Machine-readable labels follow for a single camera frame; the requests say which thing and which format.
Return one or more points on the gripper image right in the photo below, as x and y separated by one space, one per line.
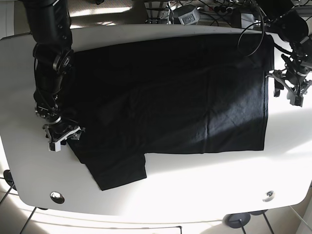
296 84

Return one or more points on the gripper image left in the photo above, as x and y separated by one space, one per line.
69 132

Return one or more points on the black T-shirt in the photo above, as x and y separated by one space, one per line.
184 95

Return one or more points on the left silver table grommet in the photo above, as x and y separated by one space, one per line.
57 197

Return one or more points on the silver table grommet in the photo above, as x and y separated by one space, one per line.
268 196
57 197

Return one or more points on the right silver table grommet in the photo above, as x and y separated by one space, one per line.
268 196

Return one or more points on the black power box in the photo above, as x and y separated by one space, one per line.
186 15

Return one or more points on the round black stand base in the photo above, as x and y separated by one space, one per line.
236 221

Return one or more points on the grey wrist camera image right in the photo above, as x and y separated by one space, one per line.
296 100

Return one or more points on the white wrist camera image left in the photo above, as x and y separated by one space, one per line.
54 146

